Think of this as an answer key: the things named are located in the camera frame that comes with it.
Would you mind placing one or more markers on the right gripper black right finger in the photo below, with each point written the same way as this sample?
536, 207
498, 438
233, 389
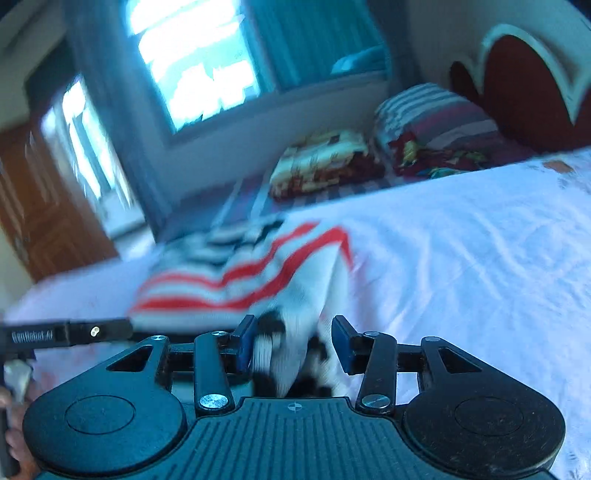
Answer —
374, 355

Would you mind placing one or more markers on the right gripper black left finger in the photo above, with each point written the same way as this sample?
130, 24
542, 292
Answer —
215, 355

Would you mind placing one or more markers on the striped knit sweater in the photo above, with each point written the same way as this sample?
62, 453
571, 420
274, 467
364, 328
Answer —
293, 278

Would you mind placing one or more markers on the large bedroom window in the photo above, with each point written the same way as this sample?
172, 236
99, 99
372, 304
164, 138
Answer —
207, 57

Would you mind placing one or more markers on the person left hand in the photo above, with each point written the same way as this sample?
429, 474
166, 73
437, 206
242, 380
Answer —
14, 436

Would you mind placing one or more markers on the brown wooden door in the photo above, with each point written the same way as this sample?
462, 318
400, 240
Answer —
46, 218

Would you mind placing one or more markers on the striped small mattress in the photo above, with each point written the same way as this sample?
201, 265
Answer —
249, 199

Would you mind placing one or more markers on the floral white bed sheet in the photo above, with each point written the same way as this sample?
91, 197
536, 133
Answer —
497, 262

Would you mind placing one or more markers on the folded floral blanket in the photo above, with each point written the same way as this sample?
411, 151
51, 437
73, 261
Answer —
323, 160

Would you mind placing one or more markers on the side room window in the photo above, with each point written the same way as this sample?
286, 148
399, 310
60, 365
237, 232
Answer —
73, 119

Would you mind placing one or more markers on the grey curtain left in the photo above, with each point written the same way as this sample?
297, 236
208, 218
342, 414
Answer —
110, 70

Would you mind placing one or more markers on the striped pillow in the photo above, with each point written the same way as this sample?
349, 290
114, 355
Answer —
428, 131

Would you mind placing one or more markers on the blue folded quilt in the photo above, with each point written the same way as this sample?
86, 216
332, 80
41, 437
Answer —
365, 61

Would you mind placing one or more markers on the red heart headboard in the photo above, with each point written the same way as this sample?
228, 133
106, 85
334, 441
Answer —
523, 85

